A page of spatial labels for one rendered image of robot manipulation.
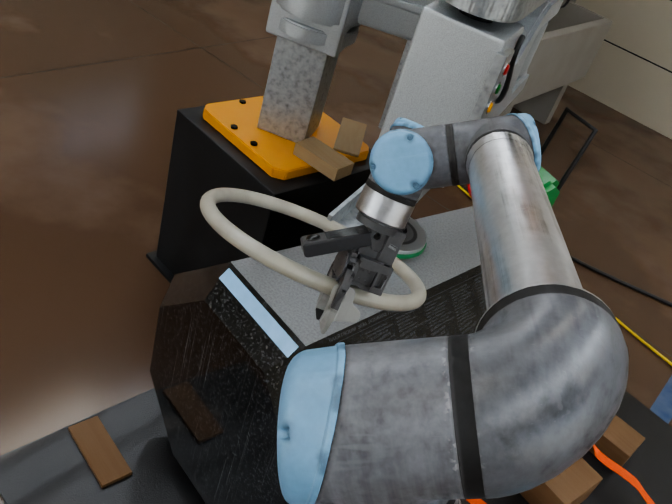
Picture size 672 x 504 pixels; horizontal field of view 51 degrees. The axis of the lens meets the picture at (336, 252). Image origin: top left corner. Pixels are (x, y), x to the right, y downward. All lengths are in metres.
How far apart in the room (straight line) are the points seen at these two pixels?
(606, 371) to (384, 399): 0.16
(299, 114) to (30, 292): 1.26
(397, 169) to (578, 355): 0.54
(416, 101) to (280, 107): 0.87
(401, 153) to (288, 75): 1.58
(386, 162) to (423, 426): 0.57
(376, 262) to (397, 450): 0.71
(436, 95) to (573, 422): 1.38
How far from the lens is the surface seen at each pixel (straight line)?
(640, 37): 6.75
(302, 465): 0.50
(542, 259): 0.63
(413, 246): 2.07
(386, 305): 1.24
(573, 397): 0.50
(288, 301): 1.81
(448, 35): 1.77
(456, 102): 1.80
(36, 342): 2.78
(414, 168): 0.98
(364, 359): 0.50
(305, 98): 2.55
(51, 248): 3.18
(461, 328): 2.12
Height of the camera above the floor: 2.01
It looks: 36 degrees down
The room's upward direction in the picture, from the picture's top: 19 degrees clockwise
